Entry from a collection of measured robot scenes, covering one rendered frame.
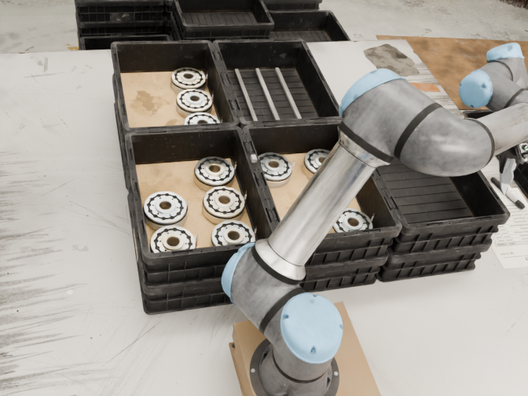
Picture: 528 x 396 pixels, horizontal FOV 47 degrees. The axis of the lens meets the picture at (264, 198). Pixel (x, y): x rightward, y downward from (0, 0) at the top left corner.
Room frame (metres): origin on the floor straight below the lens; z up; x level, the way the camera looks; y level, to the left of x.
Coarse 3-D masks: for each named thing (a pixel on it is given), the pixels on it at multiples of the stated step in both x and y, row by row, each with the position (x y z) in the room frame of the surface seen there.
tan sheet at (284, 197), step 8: (296, 160) 1.24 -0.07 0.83; (296, 168) 1.21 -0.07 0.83; (296, 176) 1.18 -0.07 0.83; (304, 176) 1.19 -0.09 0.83; (288, 184) 1.15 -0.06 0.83; (296, 184) 1.15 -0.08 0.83; (304, 184) 1.16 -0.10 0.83; (272, 192) 1.10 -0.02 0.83; (280, 192) 1.11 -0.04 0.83; (288, 192) 1.11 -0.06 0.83; (296, 192) 1.12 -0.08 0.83; (280, 200) 1.08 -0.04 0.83; (288, 200) 1.09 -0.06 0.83; (352, 200) 1.14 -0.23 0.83; (280, 208) 1.05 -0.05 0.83; (288, 208) 1.06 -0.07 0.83; (360, 208) 1.11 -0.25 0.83; (280, 216) 1.03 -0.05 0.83; (328, 232) 1.01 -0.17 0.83
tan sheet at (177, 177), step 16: (144, 176) 1.07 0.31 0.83; (160, 176) 1.08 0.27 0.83; (176, 176) 1.09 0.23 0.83; (192, 176) 1.10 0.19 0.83; (144, 192) 1.01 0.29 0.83; (176, 192) 1.03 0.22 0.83; (192, 192) 1.04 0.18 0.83; (240, 192) 1.08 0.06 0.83; (192, 208) 0.99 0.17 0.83; (192, 224) 0.94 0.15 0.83; (208, 224) 0.95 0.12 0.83; (208, 240) 0.90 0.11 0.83
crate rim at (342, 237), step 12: (336, 120) 1.33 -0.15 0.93; (252, 144) 1.16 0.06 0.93; (264, 180) 1.04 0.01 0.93; (372, 180) 1.12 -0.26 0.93; (384, 192) 1.08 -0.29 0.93; (384, 204) 1.05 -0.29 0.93; (276, 216) 0.93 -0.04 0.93; (396, 216) 1.01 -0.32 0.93; (384, 228) 0.97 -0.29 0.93; (396, 228) 0.97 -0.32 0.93; (324, 240) 0.90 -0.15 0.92; (336, 240) 0.91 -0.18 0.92; (348, 240) 0.92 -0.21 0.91; (360, 240) 0.93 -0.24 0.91
